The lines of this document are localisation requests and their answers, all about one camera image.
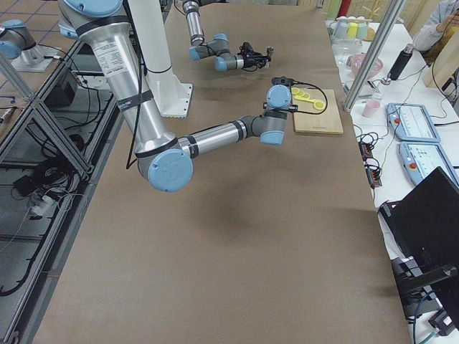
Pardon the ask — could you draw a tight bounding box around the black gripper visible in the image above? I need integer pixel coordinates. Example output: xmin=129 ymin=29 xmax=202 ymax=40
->
xmin=239 ymin=42 xmax=268 ymax=69

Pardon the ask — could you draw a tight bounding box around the steel jigger measuring cup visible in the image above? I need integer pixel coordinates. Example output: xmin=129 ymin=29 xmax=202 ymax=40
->
xmin=266 ymin=47 xmax=275 ymax=59

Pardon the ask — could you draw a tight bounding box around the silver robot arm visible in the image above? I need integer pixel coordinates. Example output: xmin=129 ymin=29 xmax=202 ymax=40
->
xmin=174 ymin=0 xmax=275 ymax=72
xmin=58 ymin=1 xmax=295 ymax=192

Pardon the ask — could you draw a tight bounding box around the yellow cup on rack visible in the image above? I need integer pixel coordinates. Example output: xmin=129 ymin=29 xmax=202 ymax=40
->
xmin=346 ymin=22 xmax=359 ymax=39

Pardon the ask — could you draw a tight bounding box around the pink plastic cup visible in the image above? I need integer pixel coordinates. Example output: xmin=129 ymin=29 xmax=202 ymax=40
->
xmin=362 ymin=99 xmax=380 ymax=118

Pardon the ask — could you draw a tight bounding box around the yellow plastic spoon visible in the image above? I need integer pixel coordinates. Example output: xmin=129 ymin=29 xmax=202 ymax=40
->
xmin=293 ymin=95 xmax=324 ymax=104

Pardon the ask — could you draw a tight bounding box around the bamboo cutting board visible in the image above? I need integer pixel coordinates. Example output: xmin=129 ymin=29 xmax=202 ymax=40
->
xmin=292 ymin=87 xmax=344 ymax=135

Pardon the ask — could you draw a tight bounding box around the pink bowl with ice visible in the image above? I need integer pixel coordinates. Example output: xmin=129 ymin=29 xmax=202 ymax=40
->
xmin=349 ymin=53 xmax=384 ymax=80

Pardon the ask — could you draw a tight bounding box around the black water bottle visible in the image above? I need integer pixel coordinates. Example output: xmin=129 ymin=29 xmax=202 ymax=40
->
xmin=388 ymin=44 xmax=414 ymax=80

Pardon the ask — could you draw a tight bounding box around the upper teach pendant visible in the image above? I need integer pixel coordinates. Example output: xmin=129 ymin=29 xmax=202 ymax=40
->
xmin=387 ymin=102 xmax=441 ymax=143

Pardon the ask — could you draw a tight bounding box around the teach pendant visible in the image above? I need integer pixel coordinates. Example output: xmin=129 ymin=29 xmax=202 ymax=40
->
xmin=398 ymin=141 xmax=458 ymax=186
xmin=387 ymin=102 xmax=441 ymax=143

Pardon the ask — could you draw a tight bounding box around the person in grey shirt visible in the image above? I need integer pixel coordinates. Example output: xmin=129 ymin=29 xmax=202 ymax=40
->
xmin=413 ymin=1 xmax=458 ymax=52

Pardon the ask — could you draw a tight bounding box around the lower teach pendant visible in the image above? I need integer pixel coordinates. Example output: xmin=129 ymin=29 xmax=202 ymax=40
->
xmin=398 ymin=141 xmax=458 ymax=186

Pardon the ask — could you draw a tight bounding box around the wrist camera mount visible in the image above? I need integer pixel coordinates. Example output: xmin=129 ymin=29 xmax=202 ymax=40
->
xmin=271 ymin=76 xmax=295 ymax=87

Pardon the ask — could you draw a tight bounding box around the aluminium frame post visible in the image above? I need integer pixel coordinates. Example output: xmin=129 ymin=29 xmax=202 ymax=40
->
xmin=343 ymin=0 xmax=406 ymax=113

